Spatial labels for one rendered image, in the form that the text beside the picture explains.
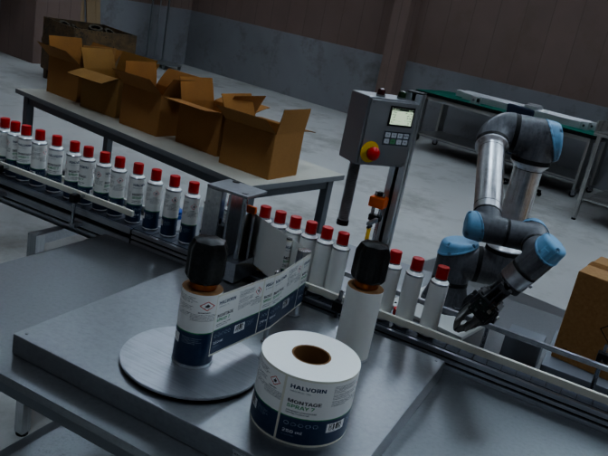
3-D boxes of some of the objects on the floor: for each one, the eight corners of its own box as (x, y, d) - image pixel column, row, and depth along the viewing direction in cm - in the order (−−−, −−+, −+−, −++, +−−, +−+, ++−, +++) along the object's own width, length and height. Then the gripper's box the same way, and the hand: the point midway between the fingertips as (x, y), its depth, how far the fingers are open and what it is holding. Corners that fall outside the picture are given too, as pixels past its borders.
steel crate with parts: (75, 94, 906) (80, 29, 881) (25, 74, 978) (30, 14, 953) (142, 96, 988) (149, 36, 962) (92, 78, 1059) (98, 22, 1034)
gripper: (493, 273, 174) (435, 324, 183) (519, 300, 172) (460, 350, 182) (500, 265, 181) (444, 315, 191) (526, 291, 179) (468, 339, 189)
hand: (458, 326), depth 188 cm, fingers closed
